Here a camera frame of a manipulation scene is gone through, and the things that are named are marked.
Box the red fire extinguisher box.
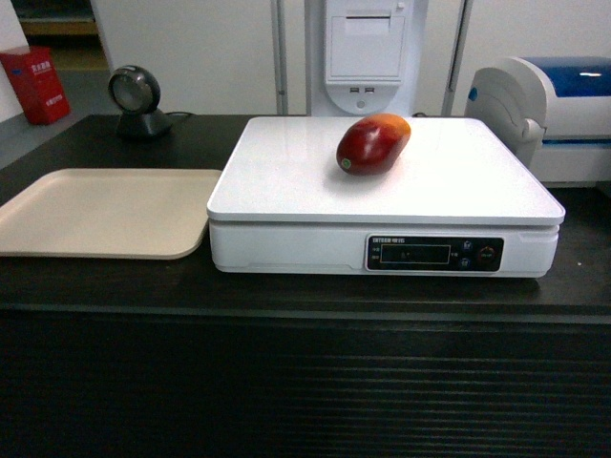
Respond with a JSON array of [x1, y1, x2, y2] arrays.
[[1, 46, 71, 125]]

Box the white receipt printer kiosk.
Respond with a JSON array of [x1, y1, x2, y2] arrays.
[[305, 0, 429, 116]]

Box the white and blue label printer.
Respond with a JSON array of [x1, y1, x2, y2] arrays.
[[465, 56, 610, 186]]

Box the dark red mango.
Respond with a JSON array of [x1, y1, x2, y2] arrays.
[[336, 114, 411, 176]]

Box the black barcode scanner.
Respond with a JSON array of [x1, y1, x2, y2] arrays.
[[108, 65, 172, 140]]

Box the beige plastic tray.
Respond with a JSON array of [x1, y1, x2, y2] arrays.
[[1, 168, 221, 260]]

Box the black checkout counter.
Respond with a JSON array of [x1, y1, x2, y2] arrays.
[[0, 114, 611, 458]]

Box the white checkout scale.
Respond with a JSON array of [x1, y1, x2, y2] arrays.
[[207, 117, 565, 278]]

